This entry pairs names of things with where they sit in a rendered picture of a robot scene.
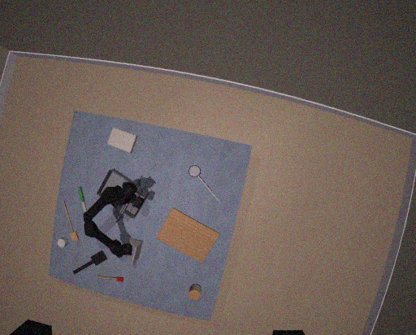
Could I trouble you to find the brown wooden board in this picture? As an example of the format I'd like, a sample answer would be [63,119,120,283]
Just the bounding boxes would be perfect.
[156,207,220,263]

